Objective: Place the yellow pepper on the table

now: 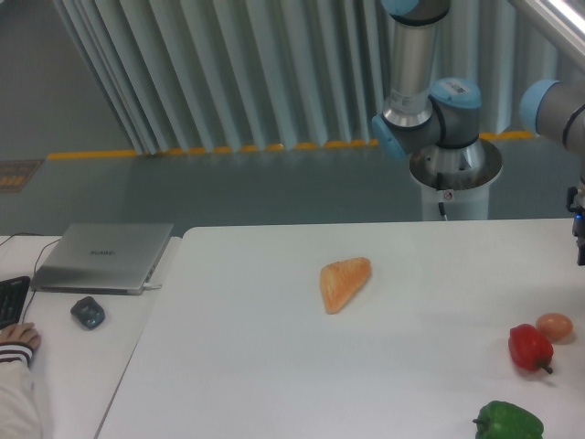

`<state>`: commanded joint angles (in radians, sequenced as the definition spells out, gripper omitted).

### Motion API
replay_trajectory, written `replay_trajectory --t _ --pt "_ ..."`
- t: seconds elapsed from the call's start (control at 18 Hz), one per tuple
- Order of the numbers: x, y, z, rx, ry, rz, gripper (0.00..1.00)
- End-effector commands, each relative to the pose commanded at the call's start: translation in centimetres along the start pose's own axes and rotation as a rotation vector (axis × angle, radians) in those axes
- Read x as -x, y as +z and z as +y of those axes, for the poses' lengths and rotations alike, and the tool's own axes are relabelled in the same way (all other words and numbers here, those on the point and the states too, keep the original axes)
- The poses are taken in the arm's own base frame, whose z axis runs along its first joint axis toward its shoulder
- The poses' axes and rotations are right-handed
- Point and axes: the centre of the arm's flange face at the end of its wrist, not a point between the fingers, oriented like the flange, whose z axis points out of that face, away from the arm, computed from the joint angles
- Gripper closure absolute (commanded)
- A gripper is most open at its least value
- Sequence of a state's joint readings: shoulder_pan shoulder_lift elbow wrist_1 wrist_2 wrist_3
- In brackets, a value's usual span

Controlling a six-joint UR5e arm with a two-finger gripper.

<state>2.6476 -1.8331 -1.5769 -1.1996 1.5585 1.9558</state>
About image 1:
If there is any black laptop cable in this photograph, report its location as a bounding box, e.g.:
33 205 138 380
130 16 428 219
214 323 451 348
0 231 63 323

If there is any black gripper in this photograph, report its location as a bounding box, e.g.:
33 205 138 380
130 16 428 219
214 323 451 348
566 187 585 274

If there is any green bell pepper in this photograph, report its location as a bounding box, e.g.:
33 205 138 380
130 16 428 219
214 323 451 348
473 401 544 439

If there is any white folding curtain screen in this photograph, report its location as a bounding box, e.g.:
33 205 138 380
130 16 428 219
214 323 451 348
56 1 584 155

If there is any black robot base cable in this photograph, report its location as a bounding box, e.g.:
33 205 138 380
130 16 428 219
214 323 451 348
434 171 450 222

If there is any orange triangular bread slice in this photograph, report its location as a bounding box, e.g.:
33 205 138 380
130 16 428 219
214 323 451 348
319 257 372 315

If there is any red bell pepper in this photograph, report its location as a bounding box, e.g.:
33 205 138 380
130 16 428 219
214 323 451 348
508 324 554 374

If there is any person's hand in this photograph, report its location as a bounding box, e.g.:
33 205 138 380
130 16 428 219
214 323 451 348
0 322 42 351

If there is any black computer mouse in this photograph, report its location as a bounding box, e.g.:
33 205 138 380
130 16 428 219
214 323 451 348
70 296 106 330

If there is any black keyboard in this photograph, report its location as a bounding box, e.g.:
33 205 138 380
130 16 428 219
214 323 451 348
0 276 31 329

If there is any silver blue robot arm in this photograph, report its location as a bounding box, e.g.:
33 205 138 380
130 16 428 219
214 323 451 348
371 1 584 266

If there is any silver closed laptop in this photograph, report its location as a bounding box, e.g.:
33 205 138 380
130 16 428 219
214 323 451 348
31 223 173 295

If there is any white sleeved forearm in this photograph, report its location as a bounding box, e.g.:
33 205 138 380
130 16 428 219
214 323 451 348
1 342 42 438

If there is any brown egg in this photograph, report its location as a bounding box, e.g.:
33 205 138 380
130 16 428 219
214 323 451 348
536 313 573 343

